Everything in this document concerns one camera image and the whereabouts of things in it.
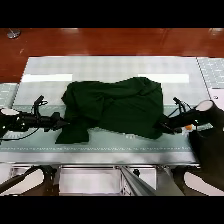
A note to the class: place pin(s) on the silver frame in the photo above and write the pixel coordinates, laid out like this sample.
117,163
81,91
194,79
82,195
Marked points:
100,178

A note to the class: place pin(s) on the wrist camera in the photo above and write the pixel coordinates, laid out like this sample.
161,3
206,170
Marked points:
39,101
178,102

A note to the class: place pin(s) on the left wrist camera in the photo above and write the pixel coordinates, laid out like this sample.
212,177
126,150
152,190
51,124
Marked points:
39,101

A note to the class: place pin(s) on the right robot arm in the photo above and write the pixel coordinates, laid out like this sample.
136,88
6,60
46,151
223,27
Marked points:
213,115

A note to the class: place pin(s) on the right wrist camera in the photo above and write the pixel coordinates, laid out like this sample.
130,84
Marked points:
178,102

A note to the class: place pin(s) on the black garment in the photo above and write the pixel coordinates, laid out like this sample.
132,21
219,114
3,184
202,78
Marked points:
207,150

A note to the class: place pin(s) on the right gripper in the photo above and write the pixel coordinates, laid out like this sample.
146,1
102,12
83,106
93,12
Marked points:
173,123

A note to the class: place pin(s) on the dark green T-shirt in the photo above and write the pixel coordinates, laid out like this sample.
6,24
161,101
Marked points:
123,106

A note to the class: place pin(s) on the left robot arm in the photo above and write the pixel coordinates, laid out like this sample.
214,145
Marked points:
20,121

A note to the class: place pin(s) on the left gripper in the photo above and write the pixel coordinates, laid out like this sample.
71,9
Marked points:
53,122

